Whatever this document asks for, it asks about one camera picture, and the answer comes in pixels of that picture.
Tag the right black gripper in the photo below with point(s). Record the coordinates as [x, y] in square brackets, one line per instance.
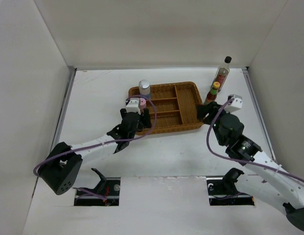
[211, 108]

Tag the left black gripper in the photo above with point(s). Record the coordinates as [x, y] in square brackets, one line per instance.
[145, 121]

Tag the pink-capped spice shaker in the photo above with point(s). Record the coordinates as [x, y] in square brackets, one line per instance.
[142, 104]

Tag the black-capped shaker blue label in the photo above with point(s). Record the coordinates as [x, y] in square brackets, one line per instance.
[145, 88]

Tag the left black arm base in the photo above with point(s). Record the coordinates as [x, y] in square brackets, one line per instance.
[106, 192]

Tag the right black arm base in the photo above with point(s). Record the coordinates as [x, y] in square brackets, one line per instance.
[223, 192]

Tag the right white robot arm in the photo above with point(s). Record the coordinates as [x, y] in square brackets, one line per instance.
[278, 188]

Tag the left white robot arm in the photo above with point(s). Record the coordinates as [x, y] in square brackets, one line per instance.
[61, 169]

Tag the yellow-capped red sauce bottle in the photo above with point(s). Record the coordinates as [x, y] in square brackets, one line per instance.
[212, 94]

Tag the brown wicker divided basket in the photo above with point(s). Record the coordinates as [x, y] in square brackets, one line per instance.
[174, 107]

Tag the tall black-capped sauce bottle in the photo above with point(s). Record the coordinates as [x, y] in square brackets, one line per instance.
[222, 72]

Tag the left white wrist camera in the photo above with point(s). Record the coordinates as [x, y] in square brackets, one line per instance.
[133, 106]

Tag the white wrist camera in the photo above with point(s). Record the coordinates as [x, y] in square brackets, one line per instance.
[133, 106]
[235, 104]

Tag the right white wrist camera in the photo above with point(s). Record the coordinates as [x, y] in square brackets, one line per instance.
[235, 104]

